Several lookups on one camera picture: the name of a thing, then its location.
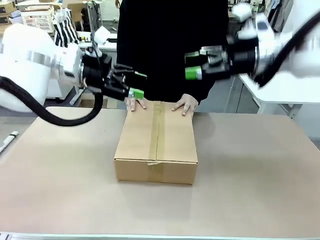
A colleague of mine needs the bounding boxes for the brown cardboard box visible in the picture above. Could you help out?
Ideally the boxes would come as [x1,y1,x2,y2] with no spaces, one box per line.
[113,100,200,186]

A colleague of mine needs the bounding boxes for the person in black clothing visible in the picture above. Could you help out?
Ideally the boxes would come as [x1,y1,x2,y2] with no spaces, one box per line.
[116,0,230,106]

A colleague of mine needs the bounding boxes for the person's left hand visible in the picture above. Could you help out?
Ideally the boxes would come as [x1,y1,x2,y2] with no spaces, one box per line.
[171,93,199,117]

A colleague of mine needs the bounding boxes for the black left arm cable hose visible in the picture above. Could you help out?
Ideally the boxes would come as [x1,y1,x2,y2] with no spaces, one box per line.
[0,76,104,127]

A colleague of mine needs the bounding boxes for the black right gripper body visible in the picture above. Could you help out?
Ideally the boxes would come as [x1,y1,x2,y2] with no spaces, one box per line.
[225,45,259,77]

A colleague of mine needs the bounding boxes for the white side table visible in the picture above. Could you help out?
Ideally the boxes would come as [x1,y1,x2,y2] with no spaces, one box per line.
[236,73,320,121]

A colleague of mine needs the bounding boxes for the white plastic crate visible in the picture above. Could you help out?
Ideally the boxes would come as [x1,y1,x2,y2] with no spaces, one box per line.
[21,8,55,34]

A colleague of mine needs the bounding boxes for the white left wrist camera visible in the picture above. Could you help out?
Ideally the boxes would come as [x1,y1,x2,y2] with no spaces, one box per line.
[93,26,111,46]

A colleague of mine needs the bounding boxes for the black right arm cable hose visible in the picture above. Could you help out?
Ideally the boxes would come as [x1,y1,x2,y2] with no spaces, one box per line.
[252,11,320,88]

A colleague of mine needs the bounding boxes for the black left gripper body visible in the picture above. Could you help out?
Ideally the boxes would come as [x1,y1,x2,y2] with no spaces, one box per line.
[81,53,113,94]

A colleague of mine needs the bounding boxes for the white drawer cabinet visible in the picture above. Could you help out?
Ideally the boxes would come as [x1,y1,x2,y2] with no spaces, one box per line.
[45,74,74,101]

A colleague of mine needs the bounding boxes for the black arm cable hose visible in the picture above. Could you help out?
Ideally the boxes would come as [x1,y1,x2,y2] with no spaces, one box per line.
[0,76,104,127]
[252,11,320,88]

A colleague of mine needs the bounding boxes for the stacked cardboard boxes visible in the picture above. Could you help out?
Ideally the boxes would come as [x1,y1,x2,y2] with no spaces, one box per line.
[0,1,17,25]

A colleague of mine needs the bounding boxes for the black-white striped bag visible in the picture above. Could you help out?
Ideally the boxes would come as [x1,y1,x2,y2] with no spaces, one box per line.
[52,8,81,48]

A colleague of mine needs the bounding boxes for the open cardboard box on floor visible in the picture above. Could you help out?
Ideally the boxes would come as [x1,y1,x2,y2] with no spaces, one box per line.
[79,93,109,109]

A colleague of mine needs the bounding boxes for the person's left forearm black sleeve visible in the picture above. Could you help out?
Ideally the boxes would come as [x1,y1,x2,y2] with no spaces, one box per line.
[193,79,222,106]

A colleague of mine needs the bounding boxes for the person's right hand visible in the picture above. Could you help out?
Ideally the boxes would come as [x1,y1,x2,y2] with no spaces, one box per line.
[124,97,147,113]

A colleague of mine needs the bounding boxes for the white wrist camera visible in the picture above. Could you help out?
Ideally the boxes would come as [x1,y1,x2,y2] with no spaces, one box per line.
[93,26,111,46]
[231,2,254,23]

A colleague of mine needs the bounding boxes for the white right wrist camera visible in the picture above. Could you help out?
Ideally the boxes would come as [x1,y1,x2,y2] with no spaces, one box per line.
[231,2,254,23]

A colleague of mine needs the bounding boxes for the white marker pen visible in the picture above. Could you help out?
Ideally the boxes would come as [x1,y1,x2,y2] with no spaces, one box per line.
[0,130,20,154]

